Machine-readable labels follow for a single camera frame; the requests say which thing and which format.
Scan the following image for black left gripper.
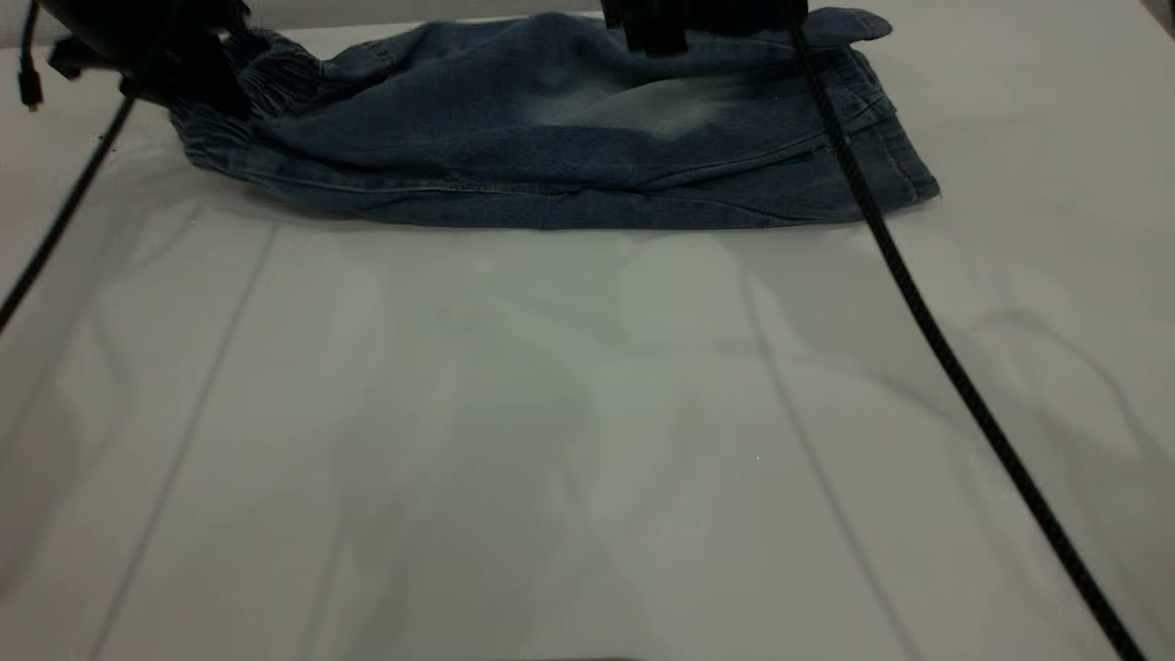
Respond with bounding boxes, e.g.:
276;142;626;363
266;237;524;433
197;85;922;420
41;0;253;116

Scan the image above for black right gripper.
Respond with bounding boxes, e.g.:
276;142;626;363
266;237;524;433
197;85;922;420
601;0;809;58

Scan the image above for blue denim shorts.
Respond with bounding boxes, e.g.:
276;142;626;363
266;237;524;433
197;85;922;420
168;7;942;230

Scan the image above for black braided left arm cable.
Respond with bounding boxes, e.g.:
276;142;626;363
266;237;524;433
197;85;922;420
0;92;139;333

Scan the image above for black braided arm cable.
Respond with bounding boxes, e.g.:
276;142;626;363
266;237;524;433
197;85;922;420
0;92;139;333
791;23;1150;661

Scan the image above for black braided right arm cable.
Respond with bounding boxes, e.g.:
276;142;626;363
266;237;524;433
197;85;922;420
791;23;1150;661

